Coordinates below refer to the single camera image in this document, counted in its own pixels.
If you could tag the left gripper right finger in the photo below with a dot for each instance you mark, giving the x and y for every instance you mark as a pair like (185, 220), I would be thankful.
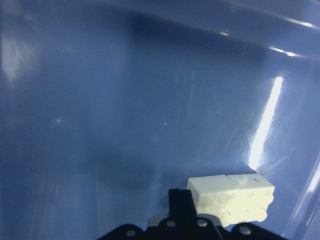
(193, 227)

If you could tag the white block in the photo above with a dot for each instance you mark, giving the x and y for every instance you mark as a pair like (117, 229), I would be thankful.
(254, 195)
(215, 195)

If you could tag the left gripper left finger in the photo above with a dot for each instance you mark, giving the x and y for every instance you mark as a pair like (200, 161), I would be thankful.
(171, 226)

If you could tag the blue plastic tray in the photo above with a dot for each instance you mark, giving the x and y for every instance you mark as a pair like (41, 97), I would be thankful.
(105, 105)

